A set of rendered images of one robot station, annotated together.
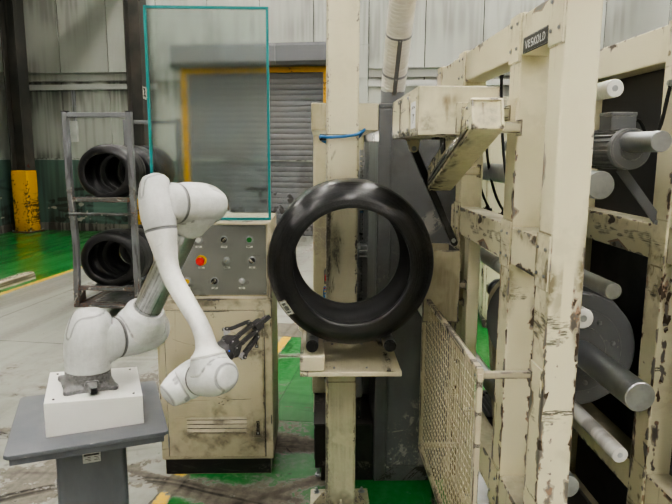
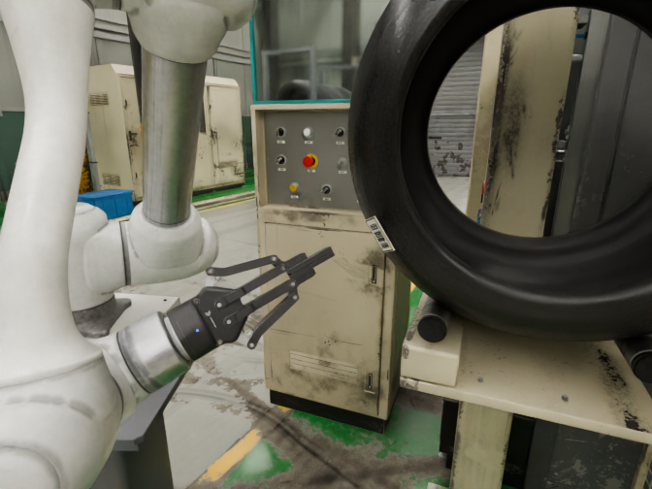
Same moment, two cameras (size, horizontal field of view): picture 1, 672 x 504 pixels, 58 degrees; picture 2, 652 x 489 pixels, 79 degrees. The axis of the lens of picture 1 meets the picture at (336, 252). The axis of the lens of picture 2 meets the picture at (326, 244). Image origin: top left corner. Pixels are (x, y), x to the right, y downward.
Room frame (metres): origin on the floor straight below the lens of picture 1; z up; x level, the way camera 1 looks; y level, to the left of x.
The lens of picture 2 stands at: (1.53, 0.02, 1.20)
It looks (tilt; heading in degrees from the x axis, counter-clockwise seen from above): 17 degrees down; 23
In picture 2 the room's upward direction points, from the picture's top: straight up
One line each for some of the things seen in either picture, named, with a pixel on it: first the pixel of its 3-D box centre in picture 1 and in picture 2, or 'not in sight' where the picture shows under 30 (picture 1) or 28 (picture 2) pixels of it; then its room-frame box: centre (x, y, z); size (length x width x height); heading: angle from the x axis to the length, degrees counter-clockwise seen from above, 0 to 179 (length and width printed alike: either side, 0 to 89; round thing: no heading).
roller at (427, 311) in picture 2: (312, 332); (442, 288); (2.27, 0.09, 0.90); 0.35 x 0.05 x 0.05; 2
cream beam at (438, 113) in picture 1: (437, 116); not in sight; (2.16, -0.35, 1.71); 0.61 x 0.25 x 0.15; 2
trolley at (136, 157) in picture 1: (131, 214); not in sight; (5.98, 2.02, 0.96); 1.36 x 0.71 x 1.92; 171
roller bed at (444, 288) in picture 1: (436, 281); not in sight; (2.51, -0.42, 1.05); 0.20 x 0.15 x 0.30; 2
